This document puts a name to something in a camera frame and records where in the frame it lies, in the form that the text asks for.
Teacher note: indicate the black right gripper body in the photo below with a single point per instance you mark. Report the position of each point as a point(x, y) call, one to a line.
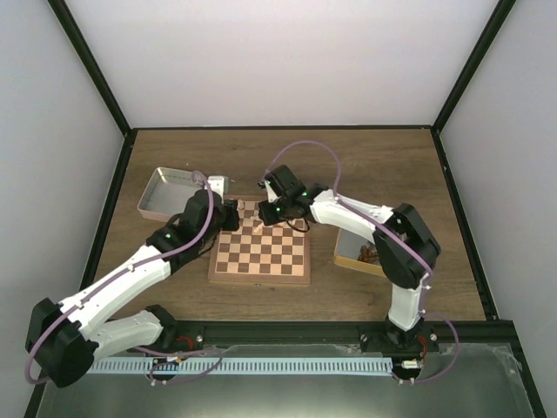
point(273, 217)

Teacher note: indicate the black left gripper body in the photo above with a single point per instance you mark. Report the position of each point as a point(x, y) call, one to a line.
point(232, 224)

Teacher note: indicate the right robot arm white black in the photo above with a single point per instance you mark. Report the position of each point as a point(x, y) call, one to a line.
point(406, 247)

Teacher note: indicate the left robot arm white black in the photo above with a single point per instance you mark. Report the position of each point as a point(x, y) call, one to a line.
point(67, 337)

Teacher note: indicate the wooden chess board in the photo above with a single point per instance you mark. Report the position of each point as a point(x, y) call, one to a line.
point(277, 255)

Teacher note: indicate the dark brown chess pieces pile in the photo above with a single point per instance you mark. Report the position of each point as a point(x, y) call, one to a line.
point(367, 255)

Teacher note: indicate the pink metal tin tray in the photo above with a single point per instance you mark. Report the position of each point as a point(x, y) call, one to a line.
point(166, 194)

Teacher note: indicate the yellow metal tin tray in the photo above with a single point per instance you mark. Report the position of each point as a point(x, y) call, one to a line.
point(346, 254)

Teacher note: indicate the light blue slotted cable duct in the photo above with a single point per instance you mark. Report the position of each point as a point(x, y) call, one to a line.
point(352, 366)

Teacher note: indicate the black aluminium frame rail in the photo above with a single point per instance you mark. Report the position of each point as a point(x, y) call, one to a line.
point(191, 334)

